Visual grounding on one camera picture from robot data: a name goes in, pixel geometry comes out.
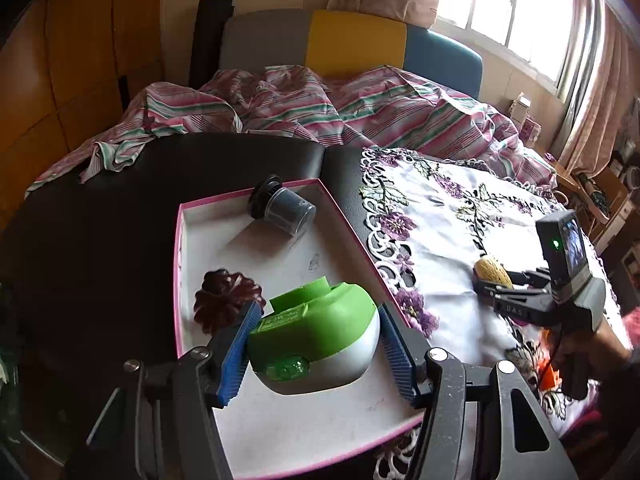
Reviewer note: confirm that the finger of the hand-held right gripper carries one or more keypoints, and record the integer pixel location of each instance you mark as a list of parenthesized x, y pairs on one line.
[(505, 289), (530, 276)]

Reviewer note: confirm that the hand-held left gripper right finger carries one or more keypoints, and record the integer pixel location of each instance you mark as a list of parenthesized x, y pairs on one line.
[(400, 360)]

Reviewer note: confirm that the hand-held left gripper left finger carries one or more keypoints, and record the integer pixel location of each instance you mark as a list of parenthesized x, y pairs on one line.
[(235, 355)]

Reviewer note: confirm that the yellow ribbed round object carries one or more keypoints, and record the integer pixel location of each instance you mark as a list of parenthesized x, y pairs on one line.
[(492, 272)]

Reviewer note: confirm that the green and white round container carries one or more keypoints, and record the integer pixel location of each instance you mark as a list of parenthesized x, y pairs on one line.
[(310, 330)]

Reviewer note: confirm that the pink-edged white box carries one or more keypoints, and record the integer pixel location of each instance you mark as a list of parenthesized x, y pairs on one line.
[(280, 270)]

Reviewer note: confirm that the person's right forearm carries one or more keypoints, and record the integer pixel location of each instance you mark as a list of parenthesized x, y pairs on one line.
[(617, 395)]

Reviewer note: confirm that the person's right hand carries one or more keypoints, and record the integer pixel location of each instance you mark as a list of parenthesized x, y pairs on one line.
[(575, 350)]

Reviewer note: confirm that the brown flower-shaped mold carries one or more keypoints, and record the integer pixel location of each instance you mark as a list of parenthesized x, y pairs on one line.
[(222, 295)]

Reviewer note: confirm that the white embroidered floral tablecloth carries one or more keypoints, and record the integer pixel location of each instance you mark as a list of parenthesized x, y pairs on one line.
[(440, 225)]

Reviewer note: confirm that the orange plastic piece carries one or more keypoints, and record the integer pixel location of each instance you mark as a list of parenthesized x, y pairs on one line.
[(547, 377)]

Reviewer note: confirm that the cluttered wooden desk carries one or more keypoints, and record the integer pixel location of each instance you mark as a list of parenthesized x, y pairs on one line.
[(600, 195)]

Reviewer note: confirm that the small pink carton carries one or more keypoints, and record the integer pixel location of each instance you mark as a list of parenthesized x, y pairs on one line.
[(531, 131)]

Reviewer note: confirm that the dark grey cup with lid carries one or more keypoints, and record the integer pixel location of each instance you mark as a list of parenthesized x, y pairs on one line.
[(285, 212)]

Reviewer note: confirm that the small white carton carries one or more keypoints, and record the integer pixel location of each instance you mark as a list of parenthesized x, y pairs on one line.
[(520, 107)]

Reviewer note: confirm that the pink striped bedsheet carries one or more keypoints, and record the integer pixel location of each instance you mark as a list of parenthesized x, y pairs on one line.
[(320, 105)]

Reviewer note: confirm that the window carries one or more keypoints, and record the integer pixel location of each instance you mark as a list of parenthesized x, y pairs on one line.
[(515, 5)]

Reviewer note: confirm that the black rolled mat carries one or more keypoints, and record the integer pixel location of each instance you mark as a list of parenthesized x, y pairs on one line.
[(207, 40)]

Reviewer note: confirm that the wooden wardrobe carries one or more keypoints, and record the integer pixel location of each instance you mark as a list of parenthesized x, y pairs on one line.
[(75, 60)]

